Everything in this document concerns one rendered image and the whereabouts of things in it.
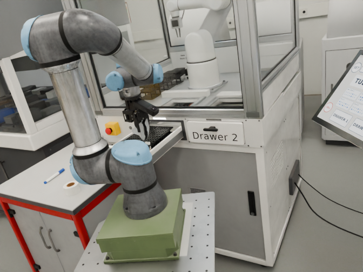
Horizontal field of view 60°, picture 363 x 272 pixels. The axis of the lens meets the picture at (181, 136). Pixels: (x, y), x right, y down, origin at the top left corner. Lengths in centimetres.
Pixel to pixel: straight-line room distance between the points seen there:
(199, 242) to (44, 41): 75
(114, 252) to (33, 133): 123
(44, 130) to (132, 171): 125
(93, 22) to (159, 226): 61
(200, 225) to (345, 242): 127
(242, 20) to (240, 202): 91
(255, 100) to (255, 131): 15
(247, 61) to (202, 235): 72
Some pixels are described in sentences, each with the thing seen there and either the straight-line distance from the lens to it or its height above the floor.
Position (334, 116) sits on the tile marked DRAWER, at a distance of 126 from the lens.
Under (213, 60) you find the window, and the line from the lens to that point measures 143.
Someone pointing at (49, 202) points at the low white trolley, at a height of 76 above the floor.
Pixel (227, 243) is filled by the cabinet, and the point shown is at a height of 15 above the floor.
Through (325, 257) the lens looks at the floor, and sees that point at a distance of 210.
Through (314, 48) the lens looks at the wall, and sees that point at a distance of 464.
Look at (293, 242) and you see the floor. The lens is 217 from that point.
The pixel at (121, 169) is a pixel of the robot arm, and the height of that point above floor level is 104.
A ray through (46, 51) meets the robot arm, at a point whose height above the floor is 141.
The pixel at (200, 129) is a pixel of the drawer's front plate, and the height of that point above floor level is 89.
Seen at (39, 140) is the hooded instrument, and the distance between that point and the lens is 213.
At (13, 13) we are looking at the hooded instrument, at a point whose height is 159.
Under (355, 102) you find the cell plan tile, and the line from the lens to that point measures 123.
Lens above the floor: 146
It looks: 22 degrees down
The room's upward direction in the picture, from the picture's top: 11 degrees counter-clockwise
